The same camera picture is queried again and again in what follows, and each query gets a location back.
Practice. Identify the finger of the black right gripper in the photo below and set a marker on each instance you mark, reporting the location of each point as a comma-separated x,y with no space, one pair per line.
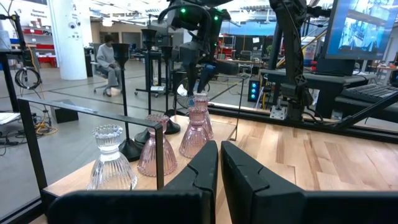
192,77
207,74

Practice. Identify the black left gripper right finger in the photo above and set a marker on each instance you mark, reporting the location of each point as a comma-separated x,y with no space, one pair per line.
248,193

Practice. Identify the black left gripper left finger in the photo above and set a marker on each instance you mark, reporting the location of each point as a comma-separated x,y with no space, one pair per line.
192,199

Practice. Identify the pink ribbed glass candle holder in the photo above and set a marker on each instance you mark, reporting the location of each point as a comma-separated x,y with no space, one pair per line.
194,140
149,158
200,100

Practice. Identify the tall black metal candlestick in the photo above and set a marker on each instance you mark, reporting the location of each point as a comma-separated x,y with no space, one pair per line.
172,127
120,53
148,37

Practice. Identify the clear ribbed glass candle holder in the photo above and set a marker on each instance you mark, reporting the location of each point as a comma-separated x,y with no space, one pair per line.
110,168

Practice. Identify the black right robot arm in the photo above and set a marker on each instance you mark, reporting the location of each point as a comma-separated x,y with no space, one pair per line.
292,46

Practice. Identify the black floor fan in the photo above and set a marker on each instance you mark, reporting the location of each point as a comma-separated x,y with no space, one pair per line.
183,91

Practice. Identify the computer tower with blue lights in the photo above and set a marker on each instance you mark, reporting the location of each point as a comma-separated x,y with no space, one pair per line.
253,90

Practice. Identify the person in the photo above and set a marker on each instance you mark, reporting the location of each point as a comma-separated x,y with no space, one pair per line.
107,60

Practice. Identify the black computer desk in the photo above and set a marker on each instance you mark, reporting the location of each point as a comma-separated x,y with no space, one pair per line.
323,82

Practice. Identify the white building column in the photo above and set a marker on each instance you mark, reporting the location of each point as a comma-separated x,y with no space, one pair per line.
68,37

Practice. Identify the black floor box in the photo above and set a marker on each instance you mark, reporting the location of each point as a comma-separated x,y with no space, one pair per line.
63,112

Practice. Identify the red storage shelf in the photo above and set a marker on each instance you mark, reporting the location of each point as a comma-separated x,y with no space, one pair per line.
40,46

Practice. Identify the black computer keyboard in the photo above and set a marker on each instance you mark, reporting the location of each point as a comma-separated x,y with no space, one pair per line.
370,91

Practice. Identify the large blue display screen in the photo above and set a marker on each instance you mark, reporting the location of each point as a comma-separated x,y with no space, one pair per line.
360,28

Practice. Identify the wooden shelf with black frame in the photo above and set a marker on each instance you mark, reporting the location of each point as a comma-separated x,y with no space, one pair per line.
71,182

